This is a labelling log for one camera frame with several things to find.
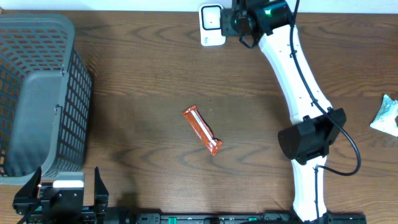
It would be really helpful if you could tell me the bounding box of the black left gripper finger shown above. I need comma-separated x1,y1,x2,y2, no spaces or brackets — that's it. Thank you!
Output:
94,167,109,215
12,167,42,207

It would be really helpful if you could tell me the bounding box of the red orange snack bar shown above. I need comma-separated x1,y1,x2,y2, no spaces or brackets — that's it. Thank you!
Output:
183,105,223,156

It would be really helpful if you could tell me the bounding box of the light green wipes pack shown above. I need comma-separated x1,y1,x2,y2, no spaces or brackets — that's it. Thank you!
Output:
369,95,397,137

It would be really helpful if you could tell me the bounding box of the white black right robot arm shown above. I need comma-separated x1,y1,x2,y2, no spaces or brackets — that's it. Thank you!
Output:
221,1,346,223

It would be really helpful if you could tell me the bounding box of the white barcode scanner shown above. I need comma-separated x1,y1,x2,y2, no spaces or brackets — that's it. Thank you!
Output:
198,4,226,47

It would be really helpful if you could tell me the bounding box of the grey plastic shopping basket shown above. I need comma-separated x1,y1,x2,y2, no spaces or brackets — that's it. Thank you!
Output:
1,14,93,185

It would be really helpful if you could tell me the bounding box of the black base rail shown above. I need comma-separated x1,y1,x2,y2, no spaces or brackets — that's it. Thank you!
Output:
102,205,368,224

